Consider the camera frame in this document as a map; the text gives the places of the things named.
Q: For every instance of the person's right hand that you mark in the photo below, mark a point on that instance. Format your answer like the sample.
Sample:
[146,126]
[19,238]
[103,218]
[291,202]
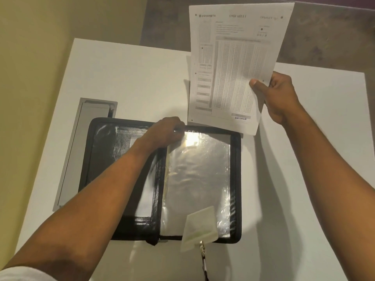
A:
[281,96]

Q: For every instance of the person's left hand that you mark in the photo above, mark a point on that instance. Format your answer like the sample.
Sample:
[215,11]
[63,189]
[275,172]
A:
[161,133]

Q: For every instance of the person's right thumb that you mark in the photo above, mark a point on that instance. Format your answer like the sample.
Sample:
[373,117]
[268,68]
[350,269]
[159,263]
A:
[258,85]

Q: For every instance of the person's left fingers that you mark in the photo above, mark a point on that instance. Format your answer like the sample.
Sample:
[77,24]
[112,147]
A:
[179,125]

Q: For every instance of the printed white paper sheet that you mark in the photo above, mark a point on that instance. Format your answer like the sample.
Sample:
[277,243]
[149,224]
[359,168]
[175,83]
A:
[234,67]

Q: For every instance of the clear plastic sleeve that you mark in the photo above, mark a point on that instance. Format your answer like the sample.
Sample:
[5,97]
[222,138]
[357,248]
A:
[196,178]

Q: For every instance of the person's right forearm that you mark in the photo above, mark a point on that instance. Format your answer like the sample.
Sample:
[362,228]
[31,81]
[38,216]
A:
[331,172]

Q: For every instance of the person's left forearm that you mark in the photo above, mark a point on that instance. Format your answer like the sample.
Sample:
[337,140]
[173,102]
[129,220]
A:
[96,201]

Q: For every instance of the black zip folder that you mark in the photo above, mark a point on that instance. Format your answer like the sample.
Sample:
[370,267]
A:
[102,149]

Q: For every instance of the clear badge holder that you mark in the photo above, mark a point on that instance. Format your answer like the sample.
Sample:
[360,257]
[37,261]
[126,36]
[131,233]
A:
[200,228]

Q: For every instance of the white shirt sleeve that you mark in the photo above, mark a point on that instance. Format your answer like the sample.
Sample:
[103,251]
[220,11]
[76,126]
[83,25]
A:
[11,275]

